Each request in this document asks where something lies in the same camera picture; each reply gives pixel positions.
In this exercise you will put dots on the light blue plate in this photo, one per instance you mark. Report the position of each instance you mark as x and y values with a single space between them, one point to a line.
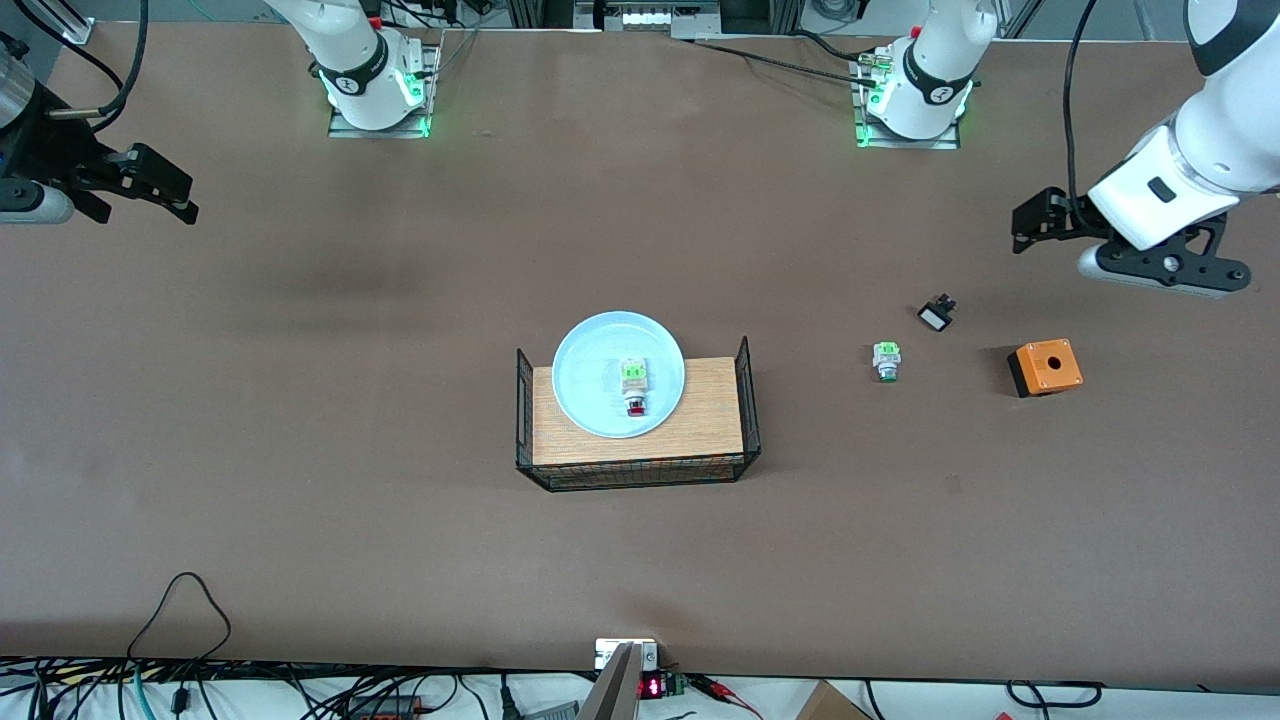
585 380

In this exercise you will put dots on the aluminium corner extrusion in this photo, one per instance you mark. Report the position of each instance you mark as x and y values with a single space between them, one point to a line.
65 20

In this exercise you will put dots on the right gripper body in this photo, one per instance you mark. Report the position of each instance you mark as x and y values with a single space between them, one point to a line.
48 150

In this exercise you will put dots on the red black clip leads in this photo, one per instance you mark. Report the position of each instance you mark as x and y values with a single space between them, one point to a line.
725 692

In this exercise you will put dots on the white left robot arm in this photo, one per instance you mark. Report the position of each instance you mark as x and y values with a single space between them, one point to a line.
935 70

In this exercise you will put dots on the red push button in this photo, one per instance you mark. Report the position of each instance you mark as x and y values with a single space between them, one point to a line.
634 380

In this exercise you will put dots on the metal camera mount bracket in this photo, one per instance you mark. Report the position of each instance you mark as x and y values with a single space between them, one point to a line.
618 685

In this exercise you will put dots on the green push button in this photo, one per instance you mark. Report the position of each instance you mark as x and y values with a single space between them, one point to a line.
886 360

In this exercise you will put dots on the small black white switch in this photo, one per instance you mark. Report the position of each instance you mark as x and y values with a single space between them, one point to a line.
935 317

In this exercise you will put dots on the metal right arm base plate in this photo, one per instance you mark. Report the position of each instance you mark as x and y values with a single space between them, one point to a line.
345 130

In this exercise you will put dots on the red digit display module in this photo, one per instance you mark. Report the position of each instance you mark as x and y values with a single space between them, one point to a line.
655 687

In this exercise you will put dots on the brown cardboard piece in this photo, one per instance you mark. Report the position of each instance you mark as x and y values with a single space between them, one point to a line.
830 705

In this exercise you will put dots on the orange button box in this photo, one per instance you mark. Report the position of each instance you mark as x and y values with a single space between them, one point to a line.
1048 366

